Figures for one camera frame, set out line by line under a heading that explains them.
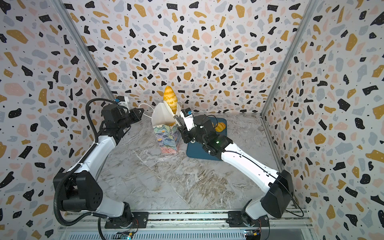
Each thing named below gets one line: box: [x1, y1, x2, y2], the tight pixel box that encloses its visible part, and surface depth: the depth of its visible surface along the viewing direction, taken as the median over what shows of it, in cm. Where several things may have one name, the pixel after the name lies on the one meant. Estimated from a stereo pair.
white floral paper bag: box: [151, 102, 181, 154], surface depth 89 cm
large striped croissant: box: [163, 86, 178, 114], surface depth 72 cm
